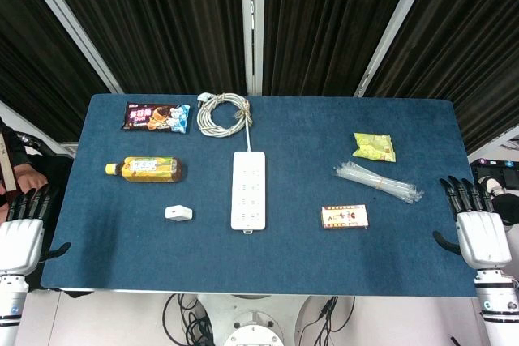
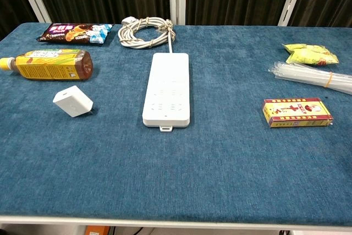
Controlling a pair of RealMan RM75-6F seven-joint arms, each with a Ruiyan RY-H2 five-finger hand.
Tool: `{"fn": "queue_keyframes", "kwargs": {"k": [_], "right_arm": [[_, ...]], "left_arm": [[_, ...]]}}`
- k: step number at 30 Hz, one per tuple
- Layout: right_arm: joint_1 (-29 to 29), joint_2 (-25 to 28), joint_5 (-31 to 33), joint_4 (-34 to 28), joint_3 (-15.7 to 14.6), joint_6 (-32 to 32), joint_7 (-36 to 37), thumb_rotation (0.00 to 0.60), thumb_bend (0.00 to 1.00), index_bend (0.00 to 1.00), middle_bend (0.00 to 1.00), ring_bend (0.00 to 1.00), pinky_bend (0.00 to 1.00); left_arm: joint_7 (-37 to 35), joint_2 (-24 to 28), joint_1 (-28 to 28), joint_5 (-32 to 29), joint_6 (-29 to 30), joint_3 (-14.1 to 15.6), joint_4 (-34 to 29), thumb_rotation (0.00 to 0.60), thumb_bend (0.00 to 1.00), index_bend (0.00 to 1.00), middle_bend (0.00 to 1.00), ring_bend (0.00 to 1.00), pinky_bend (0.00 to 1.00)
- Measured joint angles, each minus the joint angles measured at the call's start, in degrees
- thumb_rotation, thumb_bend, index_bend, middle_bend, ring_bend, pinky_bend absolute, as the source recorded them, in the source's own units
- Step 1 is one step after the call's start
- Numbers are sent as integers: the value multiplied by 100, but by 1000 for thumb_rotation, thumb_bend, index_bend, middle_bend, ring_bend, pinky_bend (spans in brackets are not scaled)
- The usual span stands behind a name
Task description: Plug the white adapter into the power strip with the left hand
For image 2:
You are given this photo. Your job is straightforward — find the dark chocolate snack bag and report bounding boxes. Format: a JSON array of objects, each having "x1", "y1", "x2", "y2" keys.
[{"x1": 36, "y1": 22, "x2": 114, "y2": 45}]

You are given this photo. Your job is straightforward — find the blue table cloth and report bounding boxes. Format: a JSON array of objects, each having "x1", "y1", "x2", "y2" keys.
[{"x1": 0, "y1": 22, "x2": 352, "y2": 226}]

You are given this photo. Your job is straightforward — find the clear plastic straw bundle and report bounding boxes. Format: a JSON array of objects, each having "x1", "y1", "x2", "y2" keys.
[{"x1": 268, "y1": 61, "x2": 352, "y2": 95}]

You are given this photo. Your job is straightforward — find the white charger adapter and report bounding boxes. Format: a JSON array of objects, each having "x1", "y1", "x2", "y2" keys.
[{"x1": 52, "y1": 85, "x2": 94, "y2": 118}]

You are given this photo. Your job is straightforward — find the yellow label tea bottle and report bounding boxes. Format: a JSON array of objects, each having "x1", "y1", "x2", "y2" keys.
[{"x1": 0, "y1": 49, "x2": 94, "y2": 81}]

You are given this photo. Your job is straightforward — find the white cable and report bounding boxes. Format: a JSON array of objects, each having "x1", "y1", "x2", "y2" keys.
[{"x1": 118, "y1": 17, "x2": 177, "y2": 54}]

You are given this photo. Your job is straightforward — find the orange box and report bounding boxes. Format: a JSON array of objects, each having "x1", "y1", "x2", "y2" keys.
[{"x1": 85, "y1": 226, "x2": 111, "y2": 235}]

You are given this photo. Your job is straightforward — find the yellow green snack bag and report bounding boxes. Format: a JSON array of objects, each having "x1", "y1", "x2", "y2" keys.
[{"x1": 282, "y1": 43, "x2": 340, "y2": 67}]

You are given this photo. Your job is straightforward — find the white power strip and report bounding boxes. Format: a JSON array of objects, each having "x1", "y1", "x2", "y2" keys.
[{"x1": 142, "y1": 52, "x2": 191, "y2": 133}]

